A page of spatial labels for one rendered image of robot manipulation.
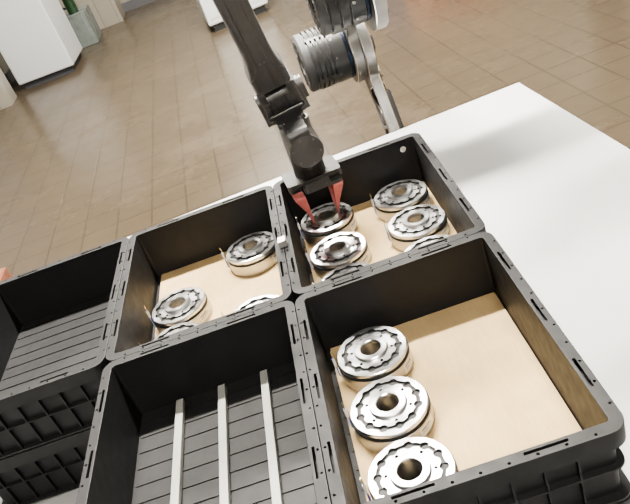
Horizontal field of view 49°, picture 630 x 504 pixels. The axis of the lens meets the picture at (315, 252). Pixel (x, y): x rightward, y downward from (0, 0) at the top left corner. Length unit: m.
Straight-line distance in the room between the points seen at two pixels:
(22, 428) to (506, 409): 0.74
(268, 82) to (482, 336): 0.52
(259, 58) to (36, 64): 7.04
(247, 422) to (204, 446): 0.07
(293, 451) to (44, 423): 0.44
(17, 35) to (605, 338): 7.39
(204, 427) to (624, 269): 0.74
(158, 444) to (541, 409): 0.53
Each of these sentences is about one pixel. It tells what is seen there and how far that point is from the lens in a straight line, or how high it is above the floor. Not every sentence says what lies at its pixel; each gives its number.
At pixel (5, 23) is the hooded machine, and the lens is 8.08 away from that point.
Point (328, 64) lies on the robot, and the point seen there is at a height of 0.88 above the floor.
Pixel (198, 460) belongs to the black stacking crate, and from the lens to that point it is 1.01.
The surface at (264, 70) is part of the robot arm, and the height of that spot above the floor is 1.18.
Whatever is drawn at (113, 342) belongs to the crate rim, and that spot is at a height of 0.93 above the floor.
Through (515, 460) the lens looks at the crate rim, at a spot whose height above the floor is 0.93.
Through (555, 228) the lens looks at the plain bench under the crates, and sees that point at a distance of 1.42.
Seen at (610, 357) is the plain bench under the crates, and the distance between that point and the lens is 1.14.
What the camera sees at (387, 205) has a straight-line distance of 1.30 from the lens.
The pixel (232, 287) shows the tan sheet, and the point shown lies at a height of 0.83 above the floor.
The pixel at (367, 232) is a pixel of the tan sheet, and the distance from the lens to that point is 1.30.
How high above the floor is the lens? 1.50
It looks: 31 degrees down
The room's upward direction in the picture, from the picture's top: 21 degrees counter-clockwise
